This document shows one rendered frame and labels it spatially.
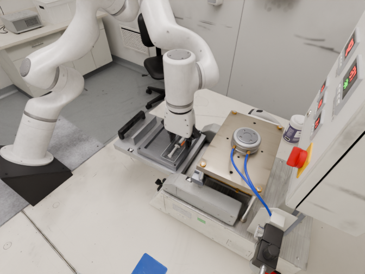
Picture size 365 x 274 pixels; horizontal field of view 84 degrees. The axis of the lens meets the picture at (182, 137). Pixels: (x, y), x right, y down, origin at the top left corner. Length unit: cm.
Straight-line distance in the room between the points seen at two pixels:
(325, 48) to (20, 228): 219
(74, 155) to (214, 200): 78
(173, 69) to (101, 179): 66
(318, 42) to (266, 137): 148
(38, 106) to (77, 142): 32
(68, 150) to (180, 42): 82
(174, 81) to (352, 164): 40
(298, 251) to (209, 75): 54
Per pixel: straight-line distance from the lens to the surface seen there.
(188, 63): 53
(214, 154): 58
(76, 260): 91
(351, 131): 34
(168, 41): 64
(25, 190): 101
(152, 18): 66
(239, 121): 70
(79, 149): 118
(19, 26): 294
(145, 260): 84
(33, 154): 106
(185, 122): 63
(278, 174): 83
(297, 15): 204
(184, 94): 57
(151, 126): 86
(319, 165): 39
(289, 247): 72
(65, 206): 101
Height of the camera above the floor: 156
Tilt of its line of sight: 46 degrees down
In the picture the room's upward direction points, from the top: straight up
